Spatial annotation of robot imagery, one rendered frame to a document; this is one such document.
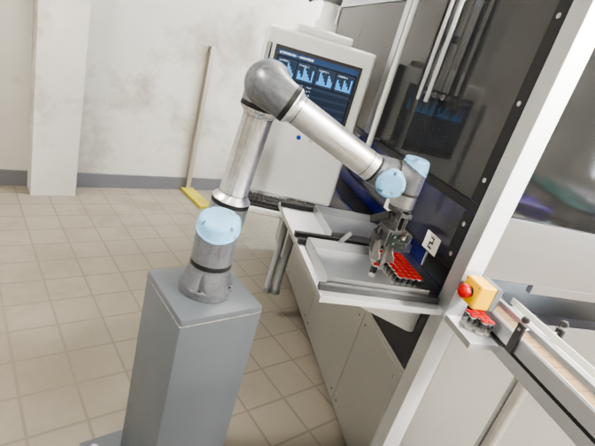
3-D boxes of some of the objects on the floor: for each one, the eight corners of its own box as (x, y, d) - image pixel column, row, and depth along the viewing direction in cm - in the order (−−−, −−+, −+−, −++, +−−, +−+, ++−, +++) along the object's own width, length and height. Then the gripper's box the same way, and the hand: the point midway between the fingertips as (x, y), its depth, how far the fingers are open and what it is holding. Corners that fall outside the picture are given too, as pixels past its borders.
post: (364, 489, 167) (676, -165, 92) (369, 504, 162) (705, -176, 86) (349, 489, 165) (654, -178, 90) (354, 505, 160) (683, -190, 84)
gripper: (391, 211, 121) (367, 274, 129) (422, 216, 124) (397, 278, 132) (381, 199, 129) (359, 260, 137) (410, 205, 132) (386, 265, 140)
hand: (375, 261), depth 136 cm, fingers closed, pressing on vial
